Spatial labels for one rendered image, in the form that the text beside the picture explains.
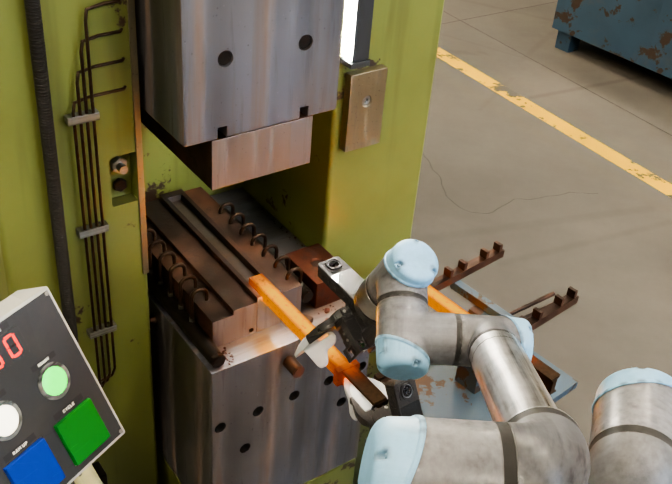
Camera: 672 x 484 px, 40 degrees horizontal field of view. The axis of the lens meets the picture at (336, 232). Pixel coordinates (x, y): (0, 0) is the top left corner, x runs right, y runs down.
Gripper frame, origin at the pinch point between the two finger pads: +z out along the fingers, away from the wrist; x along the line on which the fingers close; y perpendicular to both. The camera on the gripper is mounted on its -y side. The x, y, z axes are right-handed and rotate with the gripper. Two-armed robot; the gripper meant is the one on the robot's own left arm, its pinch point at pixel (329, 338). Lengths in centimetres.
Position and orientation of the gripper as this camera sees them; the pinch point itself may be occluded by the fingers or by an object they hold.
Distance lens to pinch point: 162.6
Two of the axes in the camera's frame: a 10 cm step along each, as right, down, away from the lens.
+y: 4.6, 8.4, -2.9
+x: 8.2, -2.8, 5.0
